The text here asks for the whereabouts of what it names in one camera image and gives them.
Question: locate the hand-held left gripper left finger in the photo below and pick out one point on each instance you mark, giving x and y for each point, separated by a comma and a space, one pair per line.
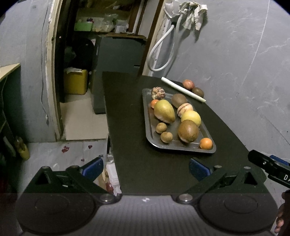
92, 169

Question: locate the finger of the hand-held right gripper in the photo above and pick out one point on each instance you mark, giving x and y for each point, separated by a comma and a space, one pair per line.
269, 161

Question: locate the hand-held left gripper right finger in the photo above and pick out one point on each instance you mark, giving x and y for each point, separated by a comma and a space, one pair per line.
199, 169

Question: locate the small orange tangerine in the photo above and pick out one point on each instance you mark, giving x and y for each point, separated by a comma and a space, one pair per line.
206, 143
154, 103

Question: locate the dark metal baking tray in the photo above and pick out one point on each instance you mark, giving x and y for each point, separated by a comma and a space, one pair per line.
179, 140

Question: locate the large brown round fruit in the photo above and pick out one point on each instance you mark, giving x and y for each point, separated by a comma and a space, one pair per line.
188, 131

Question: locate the small brown round fruit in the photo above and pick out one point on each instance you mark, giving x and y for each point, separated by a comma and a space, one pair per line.
166, 137
161, 127

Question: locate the yellow lemon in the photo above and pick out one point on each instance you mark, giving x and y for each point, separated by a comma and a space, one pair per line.
191, 118

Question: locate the beige purple-striped pepino melon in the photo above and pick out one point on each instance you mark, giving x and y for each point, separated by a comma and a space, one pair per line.
185, 109

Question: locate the green-yellow pear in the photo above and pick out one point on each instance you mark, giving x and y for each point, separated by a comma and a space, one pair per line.
164, 111

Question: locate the brown kiwi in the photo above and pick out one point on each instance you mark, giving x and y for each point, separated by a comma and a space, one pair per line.
179, 100
198, 92

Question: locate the densely striped pepino melon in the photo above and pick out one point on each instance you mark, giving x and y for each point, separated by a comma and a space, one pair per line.
158, 93

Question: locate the person's right hand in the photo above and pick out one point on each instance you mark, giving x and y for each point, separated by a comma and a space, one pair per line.
280, 217

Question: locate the clear plastic bottle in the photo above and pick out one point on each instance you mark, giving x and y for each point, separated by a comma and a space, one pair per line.
111, 170

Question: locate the yellow floor object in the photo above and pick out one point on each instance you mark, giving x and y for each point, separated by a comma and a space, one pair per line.
22, 149

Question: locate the white plastic tube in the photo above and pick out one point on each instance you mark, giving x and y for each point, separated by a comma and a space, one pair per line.
183, 89

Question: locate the red apple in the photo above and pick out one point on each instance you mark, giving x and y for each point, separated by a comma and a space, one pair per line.
188, 84

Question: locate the yellow jerry can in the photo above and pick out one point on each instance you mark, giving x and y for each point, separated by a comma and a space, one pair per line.
76, 82

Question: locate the dark grey cabinet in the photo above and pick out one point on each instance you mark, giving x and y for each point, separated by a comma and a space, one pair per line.
117, 68

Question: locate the wooden shelf board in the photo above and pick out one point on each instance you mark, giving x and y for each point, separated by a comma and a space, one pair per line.
9, 69

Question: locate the green plastic box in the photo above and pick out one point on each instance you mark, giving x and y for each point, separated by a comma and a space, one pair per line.
83, 26

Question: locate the clear plastic bags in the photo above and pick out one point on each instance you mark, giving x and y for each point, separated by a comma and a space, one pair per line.
106, 22

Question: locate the pale rag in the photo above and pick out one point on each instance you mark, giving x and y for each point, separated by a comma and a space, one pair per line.
192, 13

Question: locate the beige door frame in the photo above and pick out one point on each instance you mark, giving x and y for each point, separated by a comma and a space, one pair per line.
53, 68

